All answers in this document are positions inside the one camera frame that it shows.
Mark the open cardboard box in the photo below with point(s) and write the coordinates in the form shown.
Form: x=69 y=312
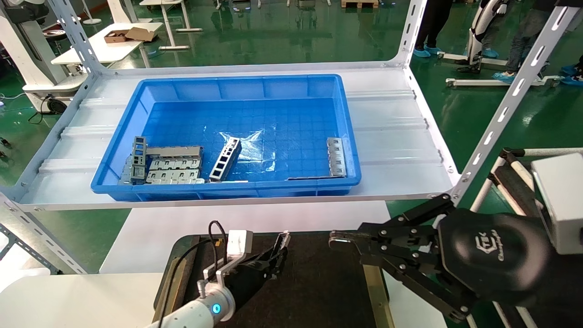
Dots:
x=130 y=34

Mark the long grey metal channel part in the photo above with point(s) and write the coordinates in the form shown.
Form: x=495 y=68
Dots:
x=283 y=238

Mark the thin flat metal strip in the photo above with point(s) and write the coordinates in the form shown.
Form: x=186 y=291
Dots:
x=227 y=181

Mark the wooden pallet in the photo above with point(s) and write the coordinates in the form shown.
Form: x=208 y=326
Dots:
x=360 y=3

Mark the grey metal part square holes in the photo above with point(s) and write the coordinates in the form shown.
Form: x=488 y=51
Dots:
x=225 y=159

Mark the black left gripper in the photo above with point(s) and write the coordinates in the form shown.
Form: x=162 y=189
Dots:
x=248 y=280

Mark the blue shoe cover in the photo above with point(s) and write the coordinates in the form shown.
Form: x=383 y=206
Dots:
x=574 y=77

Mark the white machine column base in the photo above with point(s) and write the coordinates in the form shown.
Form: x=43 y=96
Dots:
x=27 y=50

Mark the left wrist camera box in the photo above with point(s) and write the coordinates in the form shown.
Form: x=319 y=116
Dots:
x=240 y=242

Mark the clear plastic film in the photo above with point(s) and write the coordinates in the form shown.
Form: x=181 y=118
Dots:
x=250 y=141

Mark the flat grey slotted metal part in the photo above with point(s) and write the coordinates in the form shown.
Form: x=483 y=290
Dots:
x=336 y=156

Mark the silver camera mount bracket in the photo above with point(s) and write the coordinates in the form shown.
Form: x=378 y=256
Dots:
x=223 y=269

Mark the white desk with legs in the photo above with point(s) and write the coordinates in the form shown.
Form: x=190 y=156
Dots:
x=171 y=23

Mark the person black trousers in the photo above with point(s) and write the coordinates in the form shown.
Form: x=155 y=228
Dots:
x=432 y=23

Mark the white metal shelf rack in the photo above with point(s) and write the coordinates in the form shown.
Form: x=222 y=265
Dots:
x=396 y=136

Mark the blue plastic bin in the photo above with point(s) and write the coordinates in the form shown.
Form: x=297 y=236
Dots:
x=246 y=118

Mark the white tube cart black pads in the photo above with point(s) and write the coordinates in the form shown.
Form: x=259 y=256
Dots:
x=505 y=182

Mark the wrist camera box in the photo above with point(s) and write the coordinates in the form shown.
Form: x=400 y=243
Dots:
x=240 y=242
x=562 y=202

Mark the grey slotted metal plate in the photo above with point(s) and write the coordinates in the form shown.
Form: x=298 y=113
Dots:
x=175 y=164

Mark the long grey metal bar part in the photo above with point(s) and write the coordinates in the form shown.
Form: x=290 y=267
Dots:
x=175 y=151

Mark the upright grey metal frame part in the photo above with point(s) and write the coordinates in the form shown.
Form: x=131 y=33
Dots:
x=139 y=157

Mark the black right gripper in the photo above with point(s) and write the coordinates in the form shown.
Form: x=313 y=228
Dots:
x=492 y=257

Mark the black container tray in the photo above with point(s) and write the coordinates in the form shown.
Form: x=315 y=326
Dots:
x=319 y=282

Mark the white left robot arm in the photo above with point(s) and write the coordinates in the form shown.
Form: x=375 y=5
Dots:
x=191 y=314

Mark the stack of grey brackets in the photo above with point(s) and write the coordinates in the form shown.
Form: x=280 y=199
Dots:
x=175 y=176

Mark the white black robot legs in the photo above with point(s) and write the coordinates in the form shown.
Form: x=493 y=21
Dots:
x=480 y=27

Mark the white floor frame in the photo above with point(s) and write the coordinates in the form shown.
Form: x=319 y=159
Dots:
x=496 y=83

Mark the person blue jeans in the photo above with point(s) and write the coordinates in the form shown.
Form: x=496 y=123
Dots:
x=524 y=36

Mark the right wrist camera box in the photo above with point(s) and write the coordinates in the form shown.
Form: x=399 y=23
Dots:
x=562 y=202

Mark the white work table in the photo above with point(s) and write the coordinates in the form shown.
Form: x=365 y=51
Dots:
x=102 y=48

